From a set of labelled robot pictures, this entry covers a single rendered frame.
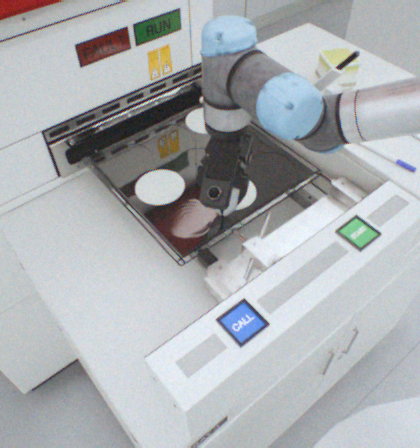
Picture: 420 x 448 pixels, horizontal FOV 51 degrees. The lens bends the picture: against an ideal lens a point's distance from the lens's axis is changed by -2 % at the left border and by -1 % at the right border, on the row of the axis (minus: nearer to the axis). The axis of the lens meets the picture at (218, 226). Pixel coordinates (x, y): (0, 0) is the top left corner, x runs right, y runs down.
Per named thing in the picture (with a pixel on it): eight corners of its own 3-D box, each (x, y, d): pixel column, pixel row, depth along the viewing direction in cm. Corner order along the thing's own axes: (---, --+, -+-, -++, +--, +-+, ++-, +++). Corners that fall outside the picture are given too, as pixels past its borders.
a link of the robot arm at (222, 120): (246, 114, 63) (192, 105, 64) (244, 139, 67) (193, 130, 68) (257, 86, 68) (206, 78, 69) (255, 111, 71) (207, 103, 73)
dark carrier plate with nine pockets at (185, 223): (89, 158, 96) (88, 156, 96) (211, 100, 110) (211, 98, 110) (182, 257, 79) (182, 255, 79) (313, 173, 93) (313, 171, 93)
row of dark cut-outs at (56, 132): (46, 140, 92) (43, 131, 90) (209, 69, 110) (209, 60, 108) (47, 142, 92) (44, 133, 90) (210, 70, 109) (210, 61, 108)
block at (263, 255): (241, 253, 81) (242, 243, 79) (254, 243, 83) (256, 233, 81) (271, 281, 78) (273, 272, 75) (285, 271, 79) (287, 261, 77)
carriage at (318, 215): (204, 287, 80) (203, 278, 78) (336, 195, 95) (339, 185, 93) (233, 318, 76) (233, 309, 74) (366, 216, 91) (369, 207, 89)
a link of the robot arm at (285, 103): (346, 108, 58) (290, 72, 64) (309, 77, 50) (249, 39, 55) (310, 157, 61) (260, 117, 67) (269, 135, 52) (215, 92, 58)
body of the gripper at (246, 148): (253, 160, 81) (257, 105, 72) (242, 193, 76) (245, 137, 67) (213, 153, 82) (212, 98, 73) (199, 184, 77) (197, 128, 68)
